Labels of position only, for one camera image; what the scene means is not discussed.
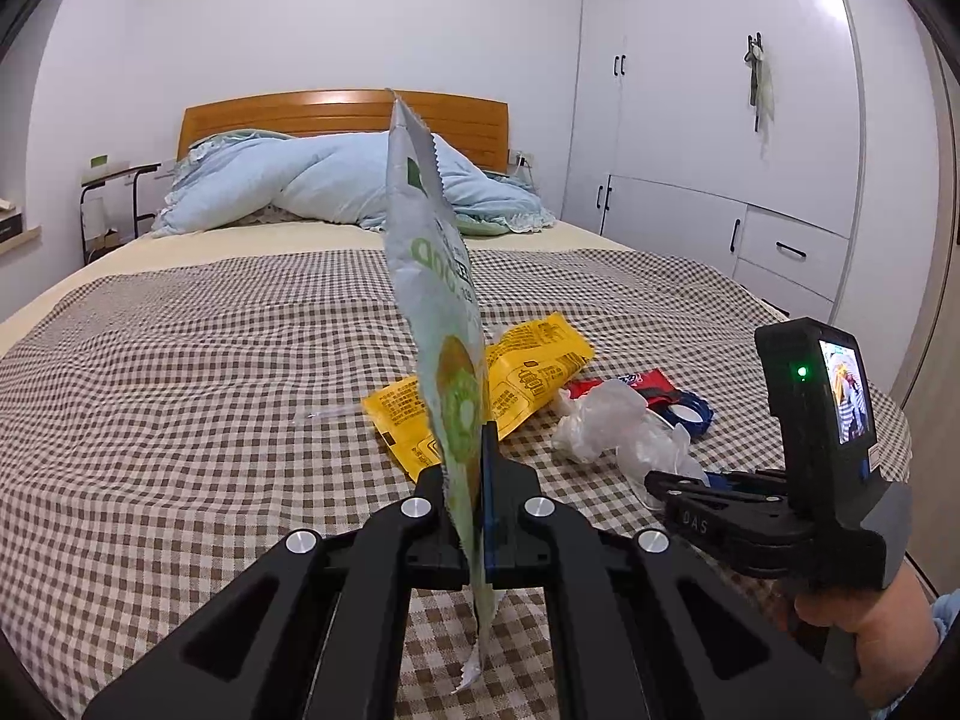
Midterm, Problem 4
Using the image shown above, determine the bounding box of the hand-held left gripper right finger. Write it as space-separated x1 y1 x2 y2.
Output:
480 420 875 720

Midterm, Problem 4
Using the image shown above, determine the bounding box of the beige door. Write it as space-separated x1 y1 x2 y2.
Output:
889 30 960 428

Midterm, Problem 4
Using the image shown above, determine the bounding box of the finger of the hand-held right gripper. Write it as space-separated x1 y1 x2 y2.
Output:
643 469 788 511
664 505 752 551

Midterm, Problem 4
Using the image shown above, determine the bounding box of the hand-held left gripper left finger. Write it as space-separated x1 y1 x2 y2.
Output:
82 465 470 720

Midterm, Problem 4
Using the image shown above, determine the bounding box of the clear plastic glove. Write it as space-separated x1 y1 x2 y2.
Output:
615 420 710 511

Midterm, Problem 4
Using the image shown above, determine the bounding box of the person's right hand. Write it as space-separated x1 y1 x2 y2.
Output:
784 562 942 713

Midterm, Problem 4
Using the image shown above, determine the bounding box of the bedside table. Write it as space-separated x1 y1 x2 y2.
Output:
79 163 162 265

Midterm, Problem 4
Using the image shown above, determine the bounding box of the yellow snack packet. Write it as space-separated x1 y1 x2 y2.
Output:
362 313 595 482

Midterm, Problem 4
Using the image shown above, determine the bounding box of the bag hanging on hook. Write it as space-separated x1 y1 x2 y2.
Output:
744 31 777 136

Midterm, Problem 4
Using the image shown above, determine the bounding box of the brown checked blanket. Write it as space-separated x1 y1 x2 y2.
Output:
0 247 912 720

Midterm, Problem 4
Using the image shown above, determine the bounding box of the small clear plastic wrapper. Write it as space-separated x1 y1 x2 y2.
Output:
296 403 370 423

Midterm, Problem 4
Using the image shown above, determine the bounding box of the white plastic bag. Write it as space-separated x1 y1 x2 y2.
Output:
551 379 653 466

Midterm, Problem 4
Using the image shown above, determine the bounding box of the small red snack packet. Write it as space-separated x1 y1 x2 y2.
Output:
562 369 676 410

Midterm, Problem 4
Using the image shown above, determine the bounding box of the blue jar lid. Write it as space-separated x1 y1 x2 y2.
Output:
646 388 713 440

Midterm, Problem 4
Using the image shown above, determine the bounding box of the white wardrobe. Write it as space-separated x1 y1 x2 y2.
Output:
562 0 863 323

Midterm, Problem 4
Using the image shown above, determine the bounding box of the green kiwi snack packet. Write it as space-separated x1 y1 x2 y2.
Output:
382 88 502 695

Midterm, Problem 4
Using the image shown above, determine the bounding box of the light blue quilt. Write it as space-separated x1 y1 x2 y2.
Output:
152 129 557 235

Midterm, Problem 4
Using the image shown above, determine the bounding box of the wooden bed frame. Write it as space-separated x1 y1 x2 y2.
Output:
176 88 511 173

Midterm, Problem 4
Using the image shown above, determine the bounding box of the window ledge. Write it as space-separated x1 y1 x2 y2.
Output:
0 227 42 260

